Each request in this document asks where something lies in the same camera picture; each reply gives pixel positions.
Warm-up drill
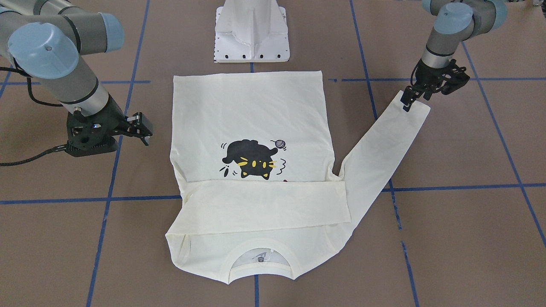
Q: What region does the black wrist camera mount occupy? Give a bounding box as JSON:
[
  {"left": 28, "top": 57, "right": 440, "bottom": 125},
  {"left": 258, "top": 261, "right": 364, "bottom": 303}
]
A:
[
  {"left": 65, "top": 123, "right": 118, "bottom": 157},
  {"left": 439, "top": 59, "right": 470, "bottom": 95}
]

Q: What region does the white camera post with base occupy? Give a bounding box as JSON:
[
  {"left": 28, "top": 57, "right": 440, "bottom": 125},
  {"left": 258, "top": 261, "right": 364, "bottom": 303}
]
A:
[{"left": 213, "top": 0, "right": 290, "bottom": 64}]

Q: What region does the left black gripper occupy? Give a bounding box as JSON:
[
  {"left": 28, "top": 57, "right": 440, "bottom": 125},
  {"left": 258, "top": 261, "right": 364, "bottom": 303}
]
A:
[{"left": 401, "top": 58, "right": 453, "bottom": 112}]

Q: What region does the cream long-sleeve cat shirt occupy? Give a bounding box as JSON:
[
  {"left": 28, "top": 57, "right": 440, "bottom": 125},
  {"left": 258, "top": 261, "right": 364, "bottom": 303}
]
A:
[{"left": 165, "top": 71, "right": 430, "bottom": 284}]

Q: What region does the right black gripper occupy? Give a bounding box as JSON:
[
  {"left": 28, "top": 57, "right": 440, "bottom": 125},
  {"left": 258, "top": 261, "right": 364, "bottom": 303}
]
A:
[{"left": 68, "top": 94, "right": 153, "bottom": 146}]

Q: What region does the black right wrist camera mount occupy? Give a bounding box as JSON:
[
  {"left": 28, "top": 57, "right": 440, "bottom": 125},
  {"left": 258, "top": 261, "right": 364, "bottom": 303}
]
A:
[{"left": 65, "top": 123, "right": 118, "bottom": 157}]

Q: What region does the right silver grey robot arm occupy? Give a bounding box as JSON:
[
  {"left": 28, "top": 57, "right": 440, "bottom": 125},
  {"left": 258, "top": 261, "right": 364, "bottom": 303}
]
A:
[{"left": 1, "top": 0, "right": 152, "bottom": 150}]

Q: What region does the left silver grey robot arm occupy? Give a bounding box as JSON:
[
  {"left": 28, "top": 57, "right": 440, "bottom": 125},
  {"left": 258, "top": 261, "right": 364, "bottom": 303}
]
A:
[{"left": 401, "top": 0, "right": 508, "bottom": 112}]

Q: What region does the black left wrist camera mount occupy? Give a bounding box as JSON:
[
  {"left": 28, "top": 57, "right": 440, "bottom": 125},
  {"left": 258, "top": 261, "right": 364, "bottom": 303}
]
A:
[{"left": 439, "top": 59, "right": 470, "bottom": 95}]

